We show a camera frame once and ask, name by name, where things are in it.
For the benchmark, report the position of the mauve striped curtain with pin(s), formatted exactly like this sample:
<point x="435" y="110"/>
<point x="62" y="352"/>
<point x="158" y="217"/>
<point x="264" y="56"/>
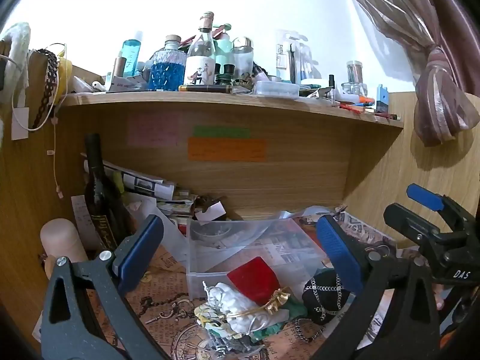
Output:
<point x="431" y="93"/>

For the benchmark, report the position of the white fluffy headband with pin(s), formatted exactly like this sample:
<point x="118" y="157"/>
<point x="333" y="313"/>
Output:
<point x="17" y="52"/>

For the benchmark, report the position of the patterned headband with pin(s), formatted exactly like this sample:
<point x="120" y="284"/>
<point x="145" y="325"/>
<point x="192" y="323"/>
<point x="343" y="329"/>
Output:
<point x="50" y="78"/>

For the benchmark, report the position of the orange marker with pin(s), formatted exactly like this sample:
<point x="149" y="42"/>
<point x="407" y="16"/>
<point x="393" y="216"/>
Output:
<point x="366" y="101"/>

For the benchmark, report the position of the clear plastic box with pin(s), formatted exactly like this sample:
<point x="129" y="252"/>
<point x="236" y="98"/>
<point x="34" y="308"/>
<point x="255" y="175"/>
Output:
<point x="232" y="247"/>

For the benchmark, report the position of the round blue glass bottle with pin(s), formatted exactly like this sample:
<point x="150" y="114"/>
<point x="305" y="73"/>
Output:
<point x="167" y="69"/>

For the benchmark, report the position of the pink sticky note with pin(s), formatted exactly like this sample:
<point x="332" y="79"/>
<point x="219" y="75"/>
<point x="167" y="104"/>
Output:
<point x="153" y="130"/>

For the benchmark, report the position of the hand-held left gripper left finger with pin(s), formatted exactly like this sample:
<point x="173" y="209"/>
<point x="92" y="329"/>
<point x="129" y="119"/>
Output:
<point x="139" y="254"/>

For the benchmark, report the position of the red cloth piece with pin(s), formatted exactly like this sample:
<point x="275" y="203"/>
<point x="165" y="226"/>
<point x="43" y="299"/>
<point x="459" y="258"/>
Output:
<point x="255" y="277"/>

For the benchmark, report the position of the person's right hand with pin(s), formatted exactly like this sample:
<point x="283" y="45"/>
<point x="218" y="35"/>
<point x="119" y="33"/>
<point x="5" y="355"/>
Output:
<point x="437" y="297"/>

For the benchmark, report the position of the toothbrush pack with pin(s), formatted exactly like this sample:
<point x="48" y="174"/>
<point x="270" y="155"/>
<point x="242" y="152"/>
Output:
<point x="292" y="58"/>

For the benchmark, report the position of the rolled newspaper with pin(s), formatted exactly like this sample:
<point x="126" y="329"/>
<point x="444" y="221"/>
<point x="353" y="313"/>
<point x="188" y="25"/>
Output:
<point x="142" y="183"/>

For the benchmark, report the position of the clear bottle with illustrated label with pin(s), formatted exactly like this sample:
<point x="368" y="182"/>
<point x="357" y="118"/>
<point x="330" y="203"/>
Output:
<point x="200" y="60"/>

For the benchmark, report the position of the empty glass jar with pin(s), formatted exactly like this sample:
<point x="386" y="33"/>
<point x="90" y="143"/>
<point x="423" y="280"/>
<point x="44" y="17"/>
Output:
<point x="354" y="89"/>

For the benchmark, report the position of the orange sticky note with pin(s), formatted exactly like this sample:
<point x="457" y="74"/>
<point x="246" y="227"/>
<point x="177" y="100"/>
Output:
<point x="226" y="149"/>

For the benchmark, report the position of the mint green pump bottle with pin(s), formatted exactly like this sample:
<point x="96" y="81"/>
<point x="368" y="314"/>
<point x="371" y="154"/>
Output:
<point x="224" y="47"/>

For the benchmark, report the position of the small black-capped bottle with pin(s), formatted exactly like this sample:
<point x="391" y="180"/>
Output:
<point x="332" y="86"/>

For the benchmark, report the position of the small white cardboard box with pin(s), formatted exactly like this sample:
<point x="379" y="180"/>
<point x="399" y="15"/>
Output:
<point x="210" y="212"/>

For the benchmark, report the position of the stack of papers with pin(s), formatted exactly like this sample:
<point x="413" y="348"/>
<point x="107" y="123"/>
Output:
<point x="176" y="206"/>

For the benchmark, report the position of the tall blue liquid bottle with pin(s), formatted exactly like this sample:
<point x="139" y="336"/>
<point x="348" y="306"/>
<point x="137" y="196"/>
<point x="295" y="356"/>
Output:
<point x="131" y="54"/>

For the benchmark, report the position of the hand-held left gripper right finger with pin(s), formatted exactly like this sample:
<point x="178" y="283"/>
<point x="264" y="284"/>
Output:
<point x="339" y="255"/>

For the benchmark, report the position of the green sticky note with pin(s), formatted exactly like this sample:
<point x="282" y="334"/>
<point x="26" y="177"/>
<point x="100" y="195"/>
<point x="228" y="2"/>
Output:
<point x="221" y="131"/>

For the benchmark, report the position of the vintage print paper mat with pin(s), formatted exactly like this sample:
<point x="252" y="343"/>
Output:
<point x="168" y="300"/>

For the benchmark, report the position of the clear tube of pencils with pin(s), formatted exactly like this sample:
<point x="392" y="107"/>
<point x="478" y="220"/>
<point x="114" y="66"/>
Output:
<point x="354" y="71"/>

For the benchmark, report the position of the yellow hair band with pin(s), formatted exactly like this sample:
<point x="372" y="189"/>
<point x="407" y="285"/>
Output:
<point x="64" y="77"/>

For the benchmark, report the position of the beige cylinder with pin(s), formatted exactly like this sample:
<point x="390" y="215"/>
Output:
<point x="62" y="240"/>

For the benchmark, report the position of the clear jar with silver cap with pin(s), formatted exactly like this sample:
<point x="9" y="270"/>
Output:
<point x="242" y="58"/>

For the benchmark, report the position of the clear lidded plastic case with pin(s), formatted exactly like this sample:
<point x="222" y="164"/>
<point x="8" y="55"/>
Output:
<point x="276" y="88"/>

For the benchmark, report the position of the white charger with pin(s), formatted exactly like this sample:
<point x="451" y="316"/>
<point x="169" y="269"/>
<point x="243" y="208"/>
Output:
<point x="20" y="123"/>

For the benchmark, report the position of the white toy plane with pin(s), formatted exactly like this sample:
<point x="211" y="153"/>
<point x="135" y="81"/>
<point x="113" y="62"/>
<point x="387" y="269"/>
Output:
<point x="125" y="84"/>

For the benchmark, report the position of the dark wine bottle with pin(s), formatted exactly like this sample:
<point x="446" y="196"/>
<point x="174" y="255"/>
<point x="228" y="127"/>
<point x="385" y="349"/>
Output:
<point x="99" y="195"/>

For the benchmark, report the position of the white yellow printed scrunchie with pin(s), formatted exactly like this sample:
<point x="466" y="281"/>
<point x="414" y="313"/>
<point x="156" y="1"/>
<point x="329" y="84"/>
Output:
<point x="208" y="317"/>

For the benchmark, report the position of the blue sharpener box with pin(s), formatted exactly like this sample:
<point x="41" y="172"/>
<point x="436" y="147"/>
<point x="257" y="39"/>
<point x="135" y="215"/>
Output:
<point x="382" y="99"/>

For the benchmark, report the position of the brown cardboard tube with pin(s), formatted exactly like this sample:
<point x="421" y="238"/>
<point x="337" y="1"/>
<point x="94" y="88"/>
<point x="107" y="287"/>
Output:
<point x="119" y="68"/>

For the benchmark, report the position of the black and gold pen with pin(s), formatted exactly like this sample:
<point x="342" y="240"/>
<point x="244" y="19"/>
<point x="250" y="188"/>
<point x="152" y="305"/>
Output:
<point x="204" y="88"/>

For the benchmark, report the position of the clear plastic sleeve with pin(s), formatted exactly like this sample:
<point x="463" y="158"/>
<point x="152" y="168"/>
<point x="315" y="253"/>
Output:
<point x="170" y="232"/>

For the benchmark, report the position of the red tassel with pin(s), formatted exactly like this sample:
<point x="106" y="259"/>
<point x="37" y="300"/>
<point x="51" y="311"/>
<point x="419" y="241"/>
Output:
<point x="350" y="108"/>

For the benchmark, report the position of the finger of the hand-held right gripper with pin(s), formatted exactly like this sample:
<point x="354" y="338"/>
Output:
<point x="410" y="225"/>
<point x="423" y="197"/>

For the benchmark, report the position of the silver grey scrunchie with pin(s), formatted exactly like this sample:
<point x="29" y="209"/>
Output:
<point x="234" y="345"/>

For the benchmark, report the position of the white receipt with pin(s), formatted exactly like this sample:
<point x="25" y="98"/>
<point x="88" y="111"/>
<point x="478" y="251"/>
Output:
<point x="80" y="217"/>

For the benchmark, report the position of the wooden shelf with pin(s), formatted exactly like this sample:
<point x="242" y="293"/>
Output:
<point x="225" y="103"/>

